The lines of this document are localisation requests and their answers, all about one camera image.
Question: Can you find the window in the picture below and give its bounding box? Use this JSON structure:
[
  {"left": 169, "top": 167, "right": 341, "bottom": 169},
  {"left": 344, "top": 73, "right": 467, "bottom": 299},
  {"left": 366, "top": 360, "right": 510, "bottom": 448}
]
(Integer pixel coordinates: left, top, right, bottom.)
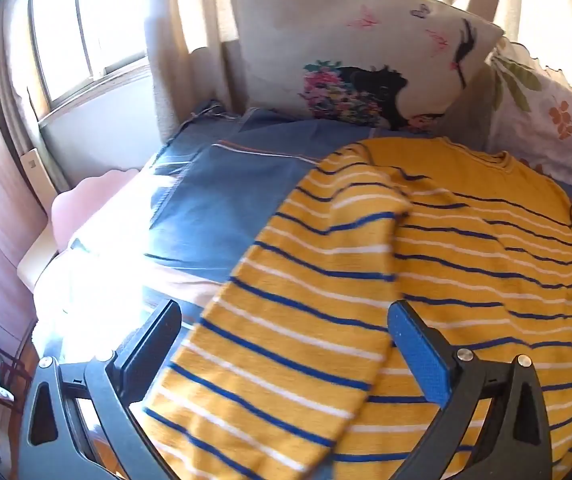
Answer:
[{"left": 0, "top": 0, "right": 151, "bottom": 121}]

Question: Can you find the yellow striped sweater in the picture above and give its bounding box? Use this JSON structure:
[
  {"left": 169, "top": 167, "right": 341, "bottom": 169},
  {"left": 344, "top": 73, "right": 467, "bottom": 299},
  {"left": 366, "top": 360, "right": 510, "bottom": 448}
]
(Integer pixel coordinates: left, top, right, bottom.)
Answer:
[{"left": 140, "top": 137, "right": 572, "bottom": 480}]

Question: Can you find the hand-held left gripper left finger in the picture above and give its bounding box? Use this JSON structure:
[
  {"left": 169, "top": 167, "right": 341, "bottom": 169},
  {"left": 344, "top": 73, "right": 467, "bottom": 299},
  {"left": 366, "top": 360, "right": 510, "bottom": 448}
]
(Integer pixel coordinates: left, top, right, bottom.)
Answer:
[{"left": 18, "top": 299, "right": 183, "bottom": 480}]

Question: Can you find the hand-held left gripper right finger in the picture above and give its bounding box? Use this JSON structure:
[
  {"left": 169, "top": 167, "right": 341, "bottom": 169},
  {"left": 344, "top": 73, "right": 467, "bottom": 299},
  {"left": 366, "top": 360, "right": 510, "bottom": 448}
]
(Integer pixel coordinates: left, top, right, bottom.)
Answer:
[{"left": 387, "top": 300, "right": 553, "bottom": 480}]

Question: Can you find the lady print pillow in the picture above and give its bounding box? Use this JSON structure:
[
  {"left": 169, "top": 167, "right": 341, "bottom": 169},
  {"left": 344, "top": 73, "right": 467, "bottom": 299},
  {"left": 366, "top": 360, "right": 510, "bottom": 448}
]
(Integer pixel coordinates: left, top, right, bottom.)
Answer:
[{"left": 223, "top": 0, "right": 506, "bottom": 133}]

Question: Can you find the blue plaid blanket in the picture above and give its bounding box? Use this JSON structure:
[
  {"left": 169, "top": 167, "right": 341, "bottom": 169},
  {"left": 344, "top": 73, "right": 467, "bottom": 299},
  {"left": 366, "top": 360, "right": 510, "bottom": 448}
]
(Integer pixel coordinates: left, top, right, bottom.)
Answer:
[{"left": 33, "top": 102, "right": 572, "bottom": 361}]

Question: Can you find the beige curtain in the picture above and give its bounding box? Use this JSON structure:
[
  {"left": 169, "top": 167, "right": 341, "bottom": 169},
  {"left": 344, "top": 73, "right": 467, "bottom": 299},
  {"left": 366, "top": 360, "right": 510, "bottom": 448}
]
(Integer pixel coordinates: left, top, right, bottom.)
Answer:
[{"left": 143, "top": 0, "right": 524, "bottom": 133}]

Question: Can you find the leaf print frilled pillow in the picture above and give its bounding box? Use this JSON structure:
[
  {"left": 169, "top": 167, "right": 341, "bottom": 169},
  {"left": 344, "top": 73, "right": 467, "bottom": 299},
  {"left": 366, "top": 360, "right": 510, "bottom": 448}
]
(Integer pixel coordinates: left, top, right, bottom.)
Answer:
[{"left": 486, "top": 35, "right": 572, "bottom": 196}]

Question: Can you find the white radiator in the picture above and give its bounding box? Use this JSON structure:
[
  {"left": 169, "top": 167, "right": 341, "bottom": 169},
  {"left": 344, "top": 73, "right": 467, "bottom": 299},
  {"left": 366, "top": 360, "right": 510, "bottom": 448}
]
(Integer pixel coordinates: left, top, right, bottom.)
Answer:
[{"left": 22, "top": 149, "right": 59, "bottom": 198}]

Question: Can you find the wooden chair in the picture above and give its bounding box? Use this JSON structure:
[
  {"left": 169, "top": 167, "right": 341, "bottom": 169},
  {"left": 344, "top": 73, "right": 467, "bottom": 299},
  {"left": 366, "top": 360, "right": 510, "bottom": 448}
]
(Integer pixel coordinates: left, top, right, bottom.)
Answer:
[{"left": 0, "top": 339, "right": 32, "bottom": 403}]

